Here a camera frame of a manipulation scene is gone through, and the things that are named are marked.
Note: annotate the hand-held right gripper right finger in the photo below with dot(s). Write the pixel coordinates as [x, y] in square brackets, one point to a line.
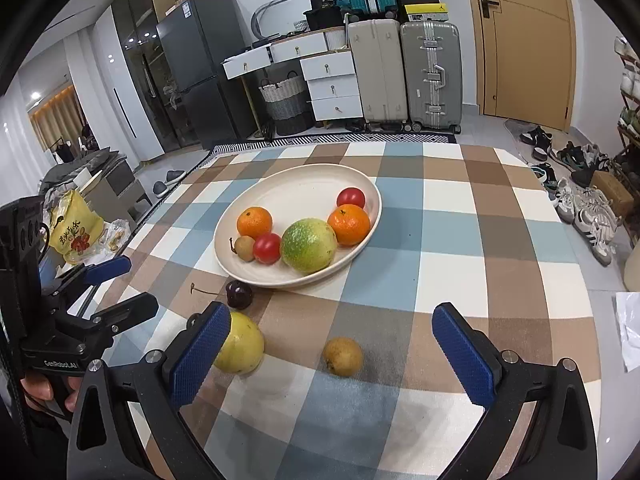
[462, 355]

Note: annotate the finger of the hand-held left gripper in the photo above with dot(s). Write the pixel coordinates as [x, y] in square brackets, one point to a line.
[130, 310]
[107, 270]

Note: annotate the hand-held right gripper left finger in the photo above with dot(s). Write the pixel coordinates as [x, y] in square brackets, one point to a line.
[200, 355]

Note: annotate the yellow passion fruit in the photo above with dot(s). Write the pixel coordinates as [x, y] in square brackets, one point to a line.
[242, 342]

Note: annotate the dark cherry with stem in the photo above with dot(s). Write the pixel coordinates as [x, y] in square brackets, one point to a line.
[239, 294]

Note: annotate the small brown longan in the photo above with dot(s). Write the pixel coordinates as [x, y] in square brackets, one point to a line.
[245, 249]

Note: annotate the large brown longan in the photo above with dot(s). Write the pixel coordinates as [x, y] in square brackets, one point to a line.
[342, 356]

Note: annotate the red cherry tomato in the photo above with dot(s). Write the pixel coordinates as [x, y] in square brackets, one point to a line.
[350, 196]
[267, 247]

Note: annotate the orange mandarin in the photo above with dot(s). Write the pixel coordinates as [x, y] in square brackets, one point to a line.
[348, 224]
[255, 221]

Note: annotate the green passion fruit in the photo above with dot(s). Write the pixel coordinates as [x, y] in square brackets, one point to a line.
[307, 245]

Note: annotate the cream round plate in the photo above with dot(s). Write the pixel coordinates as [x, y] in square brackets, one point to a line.
[295, 195]

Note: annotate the person's left forearm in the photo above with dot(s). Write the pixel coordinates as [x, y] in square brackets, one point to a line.
[35, 450]

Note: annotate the person's left hand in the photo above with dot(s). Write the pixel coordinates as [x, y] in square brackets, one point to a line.
[35, 389]

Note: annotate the clear snack bag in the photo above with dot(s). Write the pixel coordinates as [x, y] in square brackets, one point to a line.
[117, 235]

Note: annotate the yellow plastic bag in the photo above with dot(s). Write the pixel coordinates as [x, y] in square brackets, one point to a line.
[75, 230]

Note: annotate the grey sofa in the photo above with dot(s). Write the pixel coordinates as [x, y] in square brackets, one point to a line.
[117, 185]

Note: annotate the grey slipper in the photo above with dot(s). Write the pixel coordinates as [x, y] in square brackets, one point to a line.
[175, 176]
[160, 189]

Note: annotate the checkered tablecloth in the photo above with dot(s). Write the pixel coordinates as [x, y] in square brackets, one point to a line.
[425, 260]

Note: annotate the clothes rack with garments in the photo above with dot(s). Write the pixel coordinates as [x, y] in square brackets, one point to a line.
[65, 152]

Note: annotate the white sheer curtain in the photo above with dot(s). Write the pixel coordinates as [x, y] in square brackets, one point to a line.
[20, 130]

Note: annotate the brown curtain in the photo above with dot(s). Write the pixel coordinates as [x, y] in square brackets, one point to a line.
[55, 115]

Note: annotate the white plastic bag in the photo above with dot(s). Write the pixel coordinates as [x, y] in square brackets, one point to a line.
[629, 330]

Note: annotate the pile of shoes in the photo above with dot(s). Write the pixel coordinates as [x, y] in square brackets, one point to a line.
[580, 210]

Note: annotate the cream bin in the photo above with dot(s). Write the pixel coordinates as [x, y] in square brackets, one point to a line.
[632, 267]

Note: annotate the dark glass-door cabinet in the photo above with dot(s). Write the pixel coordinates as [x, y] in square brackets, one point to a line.
[140, 70]

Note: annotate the brown cardboard box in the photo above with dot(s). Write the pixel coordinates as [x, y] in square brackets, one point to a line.
[611, 192]

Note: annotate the dark grey fridge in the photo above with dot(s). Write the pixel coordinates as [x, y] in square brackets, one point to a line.
[200, 60]

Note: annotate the grey doormat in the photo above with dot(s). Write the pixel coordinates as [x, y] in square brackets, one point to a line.
[520, 130]

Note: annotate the woven laundry basket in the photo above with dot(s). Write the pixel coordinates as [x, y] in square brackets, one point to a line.
[285, 105]

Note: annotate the striped rug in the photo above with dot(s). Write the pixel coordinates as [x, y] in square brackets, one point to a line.
[350, 138]

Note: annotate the flat cardboard box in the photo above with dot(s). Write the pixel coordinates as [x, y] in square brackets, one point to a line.
[178, 6]

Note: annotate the silver suitcase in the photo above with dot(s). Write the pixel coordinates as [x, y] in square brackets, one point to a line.
[430, 75]

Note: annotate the wooden shoe rack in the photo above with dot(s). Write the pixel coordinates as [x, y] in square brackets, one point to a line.
[630, 125]

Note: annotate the white drawer desk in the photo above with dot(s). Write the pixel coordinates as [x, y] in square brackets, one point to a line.
[332, 85]

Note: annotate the beige suitcase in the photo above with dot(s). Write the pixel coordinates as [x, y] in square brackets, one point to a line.
[380, 75]

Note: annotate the wooden door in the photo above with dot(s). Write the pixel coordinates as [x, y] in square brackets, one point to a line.
[525, 45]

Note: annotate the white ribbed container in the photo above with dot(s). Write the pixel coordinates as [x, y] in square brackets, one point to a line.
[336, 40]

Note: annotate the black storage box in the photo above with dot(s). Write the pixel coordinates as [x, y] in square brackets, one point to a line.
[325, 19]

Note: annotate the yellow black shoe box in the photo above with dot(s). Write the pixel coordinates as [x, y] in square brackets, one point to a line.
[426, 12]

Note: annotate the chrome curved frame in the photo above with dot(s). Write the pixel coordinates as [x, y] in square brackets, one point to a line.
[257, 17]

